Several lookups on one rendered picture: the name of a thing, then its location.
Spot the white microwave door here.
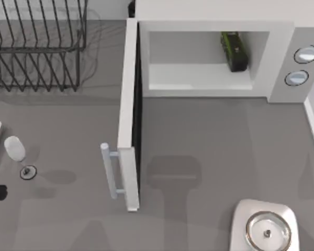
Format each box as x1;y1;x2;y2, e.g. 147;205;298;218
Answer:
116;18;143;212

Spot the clear wine glass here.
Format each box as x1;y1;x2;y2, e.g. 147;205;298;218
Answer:
4;135;38;180

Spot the round microwave knob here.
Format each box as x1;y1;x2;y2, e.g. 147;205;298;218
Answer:
284;70;309;86
294;44;314;64

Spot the dark wire dish rack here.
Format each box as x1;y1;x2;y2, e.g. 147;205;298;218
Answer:
0;0;89;93

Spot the white kitchen scale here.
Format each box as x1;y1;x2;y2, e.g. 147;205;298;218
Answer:
229;198;300;251

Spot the green and black bottle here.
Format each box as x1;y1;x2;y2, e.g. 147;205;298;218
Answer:
220;31;250;73

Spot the pale microwave oven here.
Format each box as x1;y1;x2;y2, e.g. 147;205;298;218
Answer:
134;0;314;104

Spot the pale grey door handle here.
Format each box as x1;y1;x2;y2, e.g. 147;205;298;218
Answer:
100;142;127;200

